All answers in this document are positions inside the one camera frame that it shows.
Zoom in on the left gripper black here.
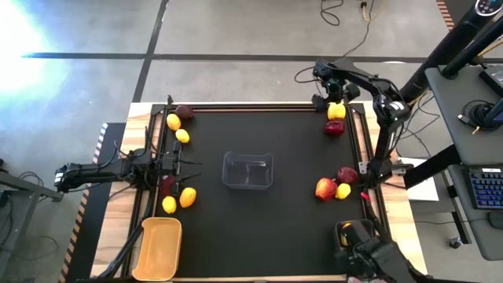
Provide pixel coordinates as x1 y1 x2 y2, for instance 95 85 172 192
159 140 203 197

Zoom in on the black device with orange light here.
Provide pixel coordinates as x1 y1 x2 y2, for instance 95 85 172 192
333 219 418 283

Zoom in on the black smooth stand pole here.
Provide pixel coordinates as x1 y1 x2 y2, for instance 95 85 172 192
440 17 503 79

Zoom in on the black ribbed stand pole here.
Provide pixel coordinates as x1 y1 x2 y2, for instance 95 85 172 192
399 9 486 104

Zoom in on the looped black floor cable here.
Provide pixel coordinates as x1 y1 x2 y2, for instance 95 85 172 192
319 0 345 28

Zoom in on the red and yellow apple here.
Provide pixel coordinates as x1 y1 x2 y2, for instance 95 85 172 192
314 177 339 202

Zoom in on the clear plastic bin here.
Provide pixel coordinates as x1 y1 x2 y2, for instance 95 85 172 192
221 151 274 191

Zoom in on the grey keyboard tray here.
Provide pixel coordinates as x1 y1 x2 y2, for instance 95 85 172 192
447 164 503 261

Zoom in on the small yellow lemon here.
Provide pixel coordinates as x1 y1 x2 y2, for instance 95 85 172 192
166 113 182 132
174 128 191 145
161 195 178 215

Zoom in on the blue backlit keyboard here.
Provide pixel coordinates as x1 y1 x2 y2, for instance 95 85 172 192
467 167 503 210

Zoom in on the black table mat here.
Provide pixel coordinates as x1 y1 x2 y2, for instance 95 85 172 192
155 109 369 278

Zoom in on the dark red apple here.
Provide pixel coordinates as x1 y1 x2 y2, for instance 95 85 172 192
174 105 195 120
337 167 359 186
160 175 176 197

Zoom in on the yellow bell pepper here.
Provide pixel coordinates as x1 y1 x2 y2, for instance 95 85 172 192
327 101 347 121

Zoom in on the black round control device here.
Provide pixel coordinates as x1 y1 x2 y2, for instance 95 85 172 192
474 0 503 17

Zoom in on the grey metal stand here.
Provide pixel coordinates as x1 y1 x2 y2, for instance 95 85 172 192
0 159 64 276

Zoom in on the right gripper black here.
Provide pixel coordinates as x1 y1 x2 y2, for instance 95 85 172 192
313 75 361 118

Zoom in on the yellow plastic basket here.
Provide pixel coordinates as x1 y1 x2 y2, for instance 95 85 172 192
131 217 183 282

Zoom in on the red bell pepper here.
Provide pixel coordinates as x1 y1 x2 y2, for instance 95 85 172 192
324 119 346 138

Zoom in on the coiled black cable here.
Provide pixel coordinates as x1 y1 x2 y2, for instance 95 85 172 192
457 100 503 134

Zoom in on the long black floor cable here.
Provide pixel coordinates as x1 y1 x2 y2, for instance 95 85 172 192
341 0 374 58

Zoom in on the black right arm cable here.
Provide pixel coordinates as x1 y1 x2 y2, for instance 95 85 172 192
293 65 328 99

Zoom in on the grey side desk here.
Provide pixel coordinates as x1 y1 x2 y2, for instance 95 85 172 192
425 64 503 166

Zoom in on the large yellow fruit right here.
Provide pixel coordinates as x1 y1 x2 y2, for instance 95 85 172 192
335 182 352 200

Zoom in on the yellow floor cable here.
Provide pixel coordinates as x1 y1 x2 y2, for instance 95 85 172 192
360 0 373 22

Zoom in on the large yellow mango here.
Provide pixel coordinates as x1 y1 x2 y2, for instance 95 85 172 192
179 186 197 209

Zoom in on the white paper sheet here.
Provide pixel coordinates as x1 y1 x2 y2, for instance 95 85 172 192
396 156 440 202

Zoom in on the black aluminium table frame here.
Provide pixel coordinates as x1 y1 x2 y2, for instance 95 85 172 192
97 94 392 282

